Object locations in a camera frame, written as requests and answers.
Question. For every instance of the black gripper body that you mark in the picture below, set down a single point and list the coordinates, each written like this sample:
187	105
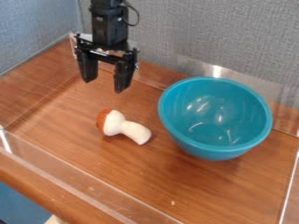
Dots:
107	42

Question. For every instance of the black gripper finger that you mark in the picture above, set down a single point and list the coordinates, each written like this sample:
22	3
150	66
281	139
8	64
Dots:
124	71
88	65

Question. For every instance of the brown and white toy mushroom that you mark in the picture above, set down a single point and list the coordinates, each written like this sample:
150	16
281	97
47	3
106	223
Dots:
112	123

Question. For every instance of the blue plastic bowl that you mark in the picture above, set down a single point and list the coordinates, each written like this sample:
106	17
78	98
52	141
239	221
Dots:
215	117

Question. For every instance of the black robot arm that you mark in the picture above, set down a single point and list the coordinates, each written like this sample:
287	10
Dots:
108	3

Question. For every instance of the clear acrylic back barrier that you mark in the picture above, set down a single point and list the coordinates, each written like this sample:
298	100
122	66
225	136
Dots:
282	95

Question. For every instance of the clear acrylic barrier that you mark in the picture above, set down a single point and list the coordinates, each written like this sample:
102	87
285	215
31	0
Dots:
282	95
78	196

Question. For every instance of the clear acrylic front barrier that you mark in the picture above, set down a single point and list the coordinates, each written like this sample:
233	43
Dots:
78	196

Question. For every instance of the clear acrylic corner bracket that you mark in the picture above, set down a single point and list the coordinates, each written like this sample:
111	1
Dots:
72	44

